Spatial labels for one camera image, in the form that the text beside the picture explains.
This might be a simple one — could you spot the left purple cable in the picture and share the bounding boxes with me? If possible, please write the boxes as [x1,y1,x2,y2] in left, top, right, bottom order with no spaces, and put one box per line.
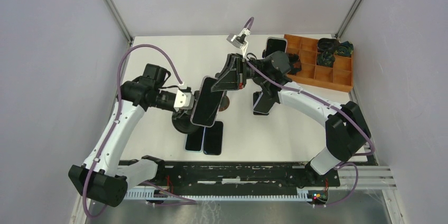
[82,44,184,219]

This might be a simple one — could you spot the light blue smartphone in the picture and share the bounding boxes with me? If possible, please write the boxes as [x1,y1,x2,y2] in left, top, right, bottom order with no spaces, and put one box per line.
[184,127,204,152]

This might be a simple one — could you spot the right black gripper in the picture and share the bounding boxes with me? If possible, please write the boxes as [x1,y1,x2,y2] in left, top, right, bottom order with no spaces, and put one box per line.
[210,52,273,89]

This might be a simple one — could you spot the dark rolled band top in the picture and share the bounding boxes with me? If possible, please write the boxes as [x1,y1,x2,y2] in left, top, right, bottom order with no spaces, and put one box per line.
[317,38,340,52]

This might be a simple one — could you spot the black round-base stand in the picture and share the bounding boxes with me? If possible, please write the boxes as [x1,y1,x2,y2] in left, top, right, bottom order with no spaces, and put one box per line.
[218,91,230,112]

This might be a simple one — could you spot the white slotted cable duct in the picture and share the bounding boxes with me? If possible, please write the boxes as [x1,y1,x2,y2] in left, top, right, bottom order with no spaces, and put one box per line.
[124,186,326,203]

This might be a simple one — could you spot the black smartphone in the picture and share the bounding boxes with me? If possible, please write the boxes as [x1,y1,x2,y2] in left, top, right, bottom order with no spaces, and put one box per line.
[203,121,223,155]

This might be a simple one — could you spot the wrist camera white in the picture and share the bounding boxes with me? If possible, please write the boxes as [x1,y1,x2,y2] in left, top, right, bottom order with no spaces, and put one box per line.
[226,27,251,57]
[173,87,194,111]

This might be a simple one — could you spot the dark rolled band middle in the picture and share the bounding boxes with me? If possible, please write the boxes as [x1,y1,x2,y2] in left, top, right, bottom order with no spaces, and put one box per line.
[316,51,335,68]

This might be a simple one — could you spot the dark rolled band right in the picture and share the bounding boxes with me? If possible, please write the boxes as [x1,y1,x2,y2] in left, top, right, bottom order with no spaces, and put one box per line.
[334,41,354,58]

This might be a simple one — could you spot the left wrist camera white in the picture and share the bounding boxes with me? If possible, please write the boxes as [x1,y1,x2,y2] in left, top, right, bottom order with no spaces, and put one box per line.
[173,87,194,111]

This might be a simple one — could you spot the black phone stand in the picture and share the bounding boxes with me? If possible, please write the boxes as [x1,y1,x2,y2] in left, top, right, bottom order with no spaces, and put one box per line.
[171,109,201,134]

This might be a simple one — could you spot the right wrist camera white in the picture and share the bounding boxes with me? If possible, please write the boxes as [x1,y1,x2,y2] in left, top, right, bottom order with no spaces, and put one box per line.
[226,27,251,57]

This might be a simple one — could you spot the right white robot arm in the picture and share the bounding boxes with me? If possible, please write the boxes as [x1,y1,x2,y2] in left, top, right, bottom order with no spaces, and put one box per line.
[211,51,375,186]

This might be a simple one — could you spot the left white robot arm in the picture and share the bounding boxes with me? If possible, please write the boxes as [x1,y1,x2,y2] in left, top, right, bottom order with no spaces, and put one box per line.
[68,64,194,207]

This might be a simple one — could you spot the orange wooden divided tray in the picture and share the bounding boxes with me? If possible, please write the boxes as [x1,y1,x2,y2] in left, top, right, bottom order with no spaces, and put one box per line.
[284,34,354,92]

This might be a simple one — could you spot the aluminium frame rail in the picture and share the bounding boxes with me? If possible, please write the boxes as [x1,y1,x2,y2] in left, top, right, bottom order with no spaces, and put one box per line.
[79,164,398,191]

